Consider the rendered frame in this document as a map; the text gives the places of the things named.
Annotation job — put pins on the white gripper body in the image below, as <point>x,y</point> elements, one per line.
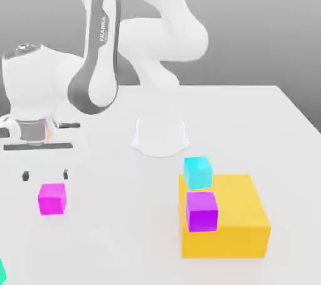
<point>37,147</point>

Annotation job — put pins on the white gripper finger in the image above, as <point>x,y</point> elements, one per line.
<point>65,174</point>
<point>25,176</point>

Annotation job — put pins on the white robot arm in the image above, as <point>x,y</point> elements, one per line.
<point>173,39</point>

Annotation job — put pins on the small magenta cube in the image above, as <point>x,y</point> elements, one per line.
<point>51,199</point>

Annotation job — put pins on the small green cube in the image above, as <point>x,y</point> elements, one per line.
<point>2,271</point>

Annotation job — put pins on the small cyan cube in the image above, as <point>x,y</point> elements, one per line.
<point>198,173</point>

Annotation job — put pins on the small purple cube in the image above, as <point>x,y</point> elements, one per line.
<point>202,212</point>

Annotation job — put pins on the large yellow box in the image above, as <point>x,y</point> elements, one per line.
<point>238,229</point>

